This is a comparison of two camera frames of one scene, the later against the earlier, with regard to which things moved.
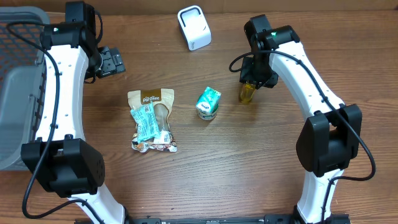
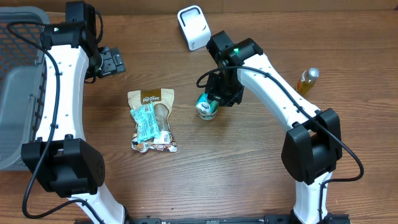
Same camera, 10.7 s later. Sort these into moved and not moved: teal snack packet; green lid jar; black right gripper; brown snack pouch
Moved: black right gripper
Not moved: brown snack pouch; green lid jar; teal snack packet
